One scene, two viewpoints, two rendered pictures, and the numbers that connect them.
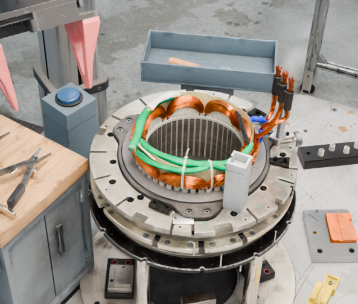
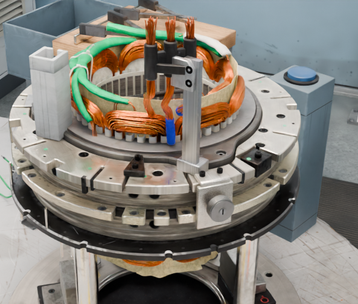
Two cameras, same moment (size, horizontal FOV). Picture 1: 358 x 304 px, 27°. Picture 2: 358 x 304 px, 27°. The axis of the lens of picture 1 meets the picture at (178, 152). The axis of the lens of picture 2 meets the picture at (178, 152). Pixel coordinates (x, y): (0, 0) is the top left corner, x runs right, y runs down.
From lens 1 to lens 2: 1.23 m
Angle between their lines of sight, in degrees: 69
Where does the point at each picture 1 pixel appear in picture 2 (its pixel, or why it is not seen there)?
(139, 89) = not seen: outside the picture
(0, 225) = (67, 39)
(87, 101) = (299, 88)
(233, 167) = (38, 53)
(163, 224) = (29, 90)
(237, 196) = (37, 105)
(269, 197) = (63, 157)
